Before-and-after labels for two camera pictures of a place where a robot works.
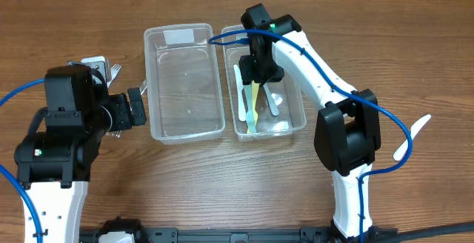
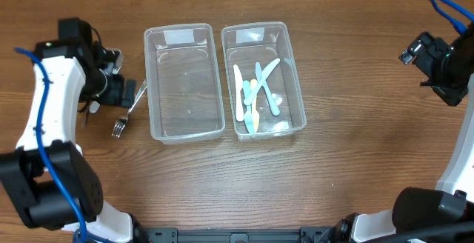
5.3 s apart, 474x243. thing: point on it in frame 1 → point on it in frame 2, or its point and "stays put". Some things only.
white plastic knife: [415, 127] → [247, 100]
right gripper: [261, 75] → [432, 61]
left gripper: [136, 107] → [121, 92]
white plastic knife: [249, 115] stays put
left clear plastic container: [184, 84] stays put
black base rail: [304, 235] stays put
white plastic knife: [271, 101] stays put
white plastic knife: [240, 93] stays put
